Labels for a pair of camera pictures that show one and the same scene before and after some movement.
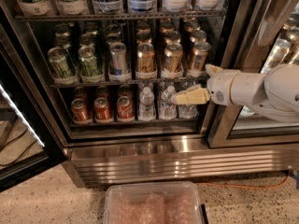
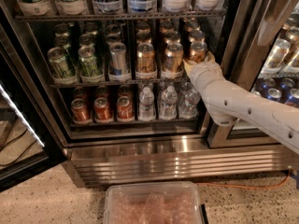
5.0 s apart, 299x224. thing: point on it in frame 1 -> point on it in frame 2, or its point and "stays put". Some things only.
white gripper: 220,87 -> 202,72
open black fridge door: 29,141 stays put
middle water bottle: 167,109 stays put
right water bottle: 187,111 stays put
